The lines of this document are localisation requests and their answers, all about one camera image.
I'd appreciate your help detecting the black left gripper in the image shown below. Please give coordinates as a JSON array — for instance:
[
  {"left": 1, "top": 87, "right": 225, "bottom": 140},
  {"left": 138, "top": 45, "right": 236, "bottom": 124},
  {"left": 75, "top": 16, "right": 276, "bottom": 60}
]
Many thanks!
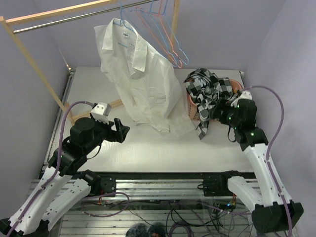
[{"left": 83, "top": 112, "right": 130, "bottom": 153}]

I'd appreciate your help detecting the black white plaid shirt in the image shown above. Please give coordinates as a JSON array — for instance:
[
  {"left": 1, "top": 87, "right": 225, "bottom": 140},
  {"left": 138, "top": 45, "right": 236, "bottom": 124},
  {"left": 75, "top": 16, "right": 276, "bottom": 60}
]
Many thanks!
[{"left": 184, "top": 68, "right": 236, "bottom": 139}]

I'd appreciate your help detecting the blue wire hanger white shirt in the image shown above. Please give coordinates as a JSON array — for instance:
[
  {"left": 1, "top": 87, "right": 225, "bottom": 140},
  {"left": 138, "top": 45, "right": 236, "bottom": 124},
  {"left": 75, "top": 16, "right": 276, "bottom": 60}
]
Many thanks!
[{"left": 113, "top": 0, "right": 137, "bottom": 40}]

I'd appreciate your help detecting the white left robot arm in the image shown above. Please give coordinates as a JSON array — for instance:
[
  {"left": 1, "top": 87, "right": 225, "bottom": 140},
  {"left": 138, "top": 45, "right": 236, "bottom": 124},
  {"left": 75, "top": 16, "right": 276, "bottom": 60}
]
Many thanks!
[{"left": 0, "top": 118, "right": 130, "bottom": 237}]

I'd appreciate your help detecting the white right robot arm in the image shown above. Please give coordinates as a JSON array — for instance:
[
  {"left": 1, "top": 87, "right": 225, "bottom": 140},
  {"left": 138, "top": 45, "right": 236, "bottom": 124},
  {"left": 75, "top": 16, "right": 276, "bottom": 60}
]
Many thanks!
[{"left": 210, "top": 98, "right": 304, "bottom": 235}]

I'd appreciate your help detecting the white shirt paper tag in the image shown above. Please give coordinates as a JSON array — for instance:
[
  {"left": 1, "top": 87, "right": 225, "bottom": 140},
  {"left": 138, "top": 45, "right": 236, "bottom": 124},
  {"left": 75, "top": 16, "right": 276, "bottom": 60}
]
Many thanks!
[{"left": 126, "top": 42, "right": 135, "bottom": 65}]

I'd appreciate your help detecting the pink laundry basket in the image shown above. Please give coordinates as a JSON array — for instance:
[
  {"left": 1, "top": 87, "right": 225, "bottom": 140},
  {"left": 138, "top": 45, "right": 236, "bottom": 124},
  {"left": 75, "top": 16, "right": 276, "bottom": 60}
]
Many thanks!
[{"left": 186, "top": 79, "right": 243, "bottom": 121}]

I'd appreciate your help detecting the wooden clothes rack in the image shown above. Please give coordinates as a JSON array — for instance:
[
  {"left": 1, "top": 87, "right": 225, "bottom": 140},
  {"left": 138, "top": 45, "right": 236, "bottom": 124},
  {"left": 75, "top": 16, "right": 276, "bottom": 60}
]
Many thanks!
[{"left": 0, "top": 0, "right": 181, "bottom": 125}]

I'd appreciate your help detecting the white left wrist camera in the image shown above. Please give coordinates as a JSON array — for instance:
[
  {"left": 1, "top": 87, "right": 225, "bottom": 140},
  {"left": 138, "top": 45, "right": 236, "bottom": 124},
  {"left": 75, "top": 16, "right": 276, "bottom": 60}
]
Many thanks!
[{"left": 90, "top": 102, "right": 112, "bottom": 124}]

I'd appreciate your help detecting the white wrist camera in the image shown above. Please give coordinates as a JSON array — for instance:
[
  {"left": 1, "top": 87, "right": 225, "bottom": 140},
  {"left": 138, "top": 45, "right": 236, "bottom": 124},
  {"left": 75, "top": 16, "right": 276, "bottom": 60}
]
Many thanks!
[
  {"left": 90, "top": 102, "right": 112, "bottom": 124},
  {"left": 231, "top": 90, "right": 252, "bottom": 108}
]

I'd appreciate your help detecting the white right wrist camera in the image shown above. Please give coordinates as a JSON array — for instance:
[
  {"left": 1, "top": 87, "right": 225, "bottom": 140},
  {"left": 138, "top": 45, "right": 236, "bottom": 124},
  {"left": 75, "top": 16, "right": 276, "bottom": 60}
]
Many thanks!
[{"left": 231, "top": 90, "right": 252, "bottom": 108}]

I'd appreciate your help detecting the aluminium rail base frame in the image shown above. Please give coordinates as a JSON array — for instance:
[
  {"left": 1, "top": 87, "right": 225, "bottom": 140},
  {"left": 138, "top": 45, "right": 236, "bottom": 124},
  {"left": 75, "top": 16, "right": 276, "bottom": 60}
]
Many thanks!
[{"left": 29, "top": 69, "right": 297, "bottom": 237}]

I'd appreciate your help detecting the pink wire hanger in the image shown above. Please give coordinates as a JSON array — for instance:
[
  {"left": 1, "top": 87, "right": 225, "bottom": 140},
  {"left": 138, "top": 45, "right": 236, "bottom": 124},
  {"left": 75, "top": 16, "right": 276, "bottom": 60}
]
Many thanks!
[{"left": 135, "top": 0, "right": 183, "bottom": 69}]

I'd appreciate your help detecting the blue empty wire hanger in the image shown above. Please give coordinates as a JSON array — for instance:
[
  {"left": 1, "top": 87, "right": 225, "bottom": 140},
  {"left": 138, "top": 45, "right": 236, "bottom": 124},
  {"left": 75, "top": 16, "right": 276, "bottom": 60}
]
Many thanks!
[{"left": 149, "top": 0, "right": 190, "bottom": 69}]

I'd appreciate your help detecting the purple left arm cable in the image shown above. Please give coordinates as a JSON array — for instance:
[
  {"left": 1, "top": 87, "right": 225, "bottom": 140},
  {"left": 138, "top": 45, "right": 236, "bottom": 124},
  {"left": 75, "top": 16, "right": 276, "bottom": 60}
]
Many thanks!
[{"left": 4, "top": 101, "right": 96, "bottom": 237}]

